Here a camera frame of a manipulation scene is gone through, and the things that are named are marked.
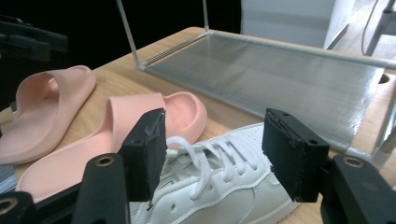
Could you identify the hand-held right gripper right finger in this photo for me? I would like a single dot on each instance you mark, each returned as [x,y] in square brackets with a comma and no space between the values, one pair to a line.
[292,155]

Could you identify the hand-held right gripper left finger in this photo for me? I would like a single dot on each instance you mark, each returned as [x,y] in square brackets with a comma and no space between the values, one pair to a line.
[143,155]

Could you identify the pink slipper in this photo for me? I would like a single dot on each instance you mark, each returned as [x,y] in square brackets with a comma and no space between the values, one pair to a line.
[130,115]
[31,137]

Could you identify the white sneaker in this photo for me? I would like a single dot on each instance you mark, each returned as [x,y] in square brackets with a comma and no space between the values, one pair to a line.
[224,193]

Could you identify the metal shoe rack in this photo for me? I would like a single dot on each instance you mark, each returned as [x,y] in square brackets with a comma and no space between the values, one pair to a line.
[264,71]

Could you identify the white cabinet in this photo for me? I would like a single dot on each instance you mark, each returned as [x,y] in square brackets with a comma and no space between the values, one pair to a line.
[286,21]

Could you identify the white desk frame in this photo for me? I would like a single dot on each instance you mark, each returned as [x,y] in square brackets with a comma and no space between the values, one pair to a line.
[384,21]

